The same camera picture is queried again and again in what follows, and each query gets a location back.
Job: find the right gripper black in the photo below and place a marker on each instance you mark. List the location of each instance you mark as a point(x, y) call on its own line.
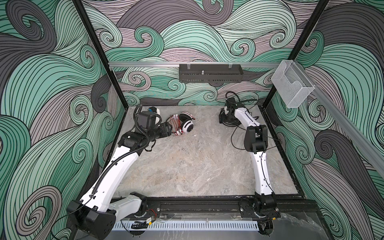
point(222, 118)

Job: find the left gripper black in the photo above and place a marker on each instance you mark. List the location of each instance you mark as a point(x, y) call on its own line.
point(165, 130)

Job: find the black blue headphones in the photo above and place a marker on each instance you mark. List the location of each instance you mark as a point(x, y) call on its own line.
point(235, 122)

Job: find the white black headphones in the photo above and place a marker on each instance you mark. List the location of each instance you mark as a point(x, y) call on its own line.
point(182, 123)

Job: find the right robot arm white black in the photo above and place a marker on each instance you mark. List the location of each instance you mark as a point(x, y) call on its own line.
point(235, 114)

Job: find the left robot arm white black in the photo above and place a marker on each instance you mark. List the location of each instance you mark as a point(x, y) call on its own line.
point(95, 214)

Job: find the black perforated metal tray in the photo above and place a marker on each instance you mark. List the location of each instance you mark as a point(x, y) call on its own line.
point(210, 73)

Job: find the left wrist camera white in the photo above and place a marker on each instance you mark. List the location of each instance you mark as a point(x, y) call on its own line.
point(154, 112)

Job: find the clear plastic wall bin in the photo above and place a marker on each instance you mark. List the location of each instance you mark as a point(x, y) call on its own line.
point(292, 83)

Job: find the white slotted cable duct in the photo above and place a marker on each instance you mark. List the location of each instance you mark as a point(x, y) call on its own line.
point(203, 226)

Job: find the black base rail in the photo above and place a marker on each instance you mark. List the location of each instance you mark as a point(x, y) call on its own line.
point(245, 206)

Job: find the aluminium rail right wall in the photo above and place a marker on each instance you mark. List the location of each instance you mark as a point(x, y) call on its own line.
point(343, 103)

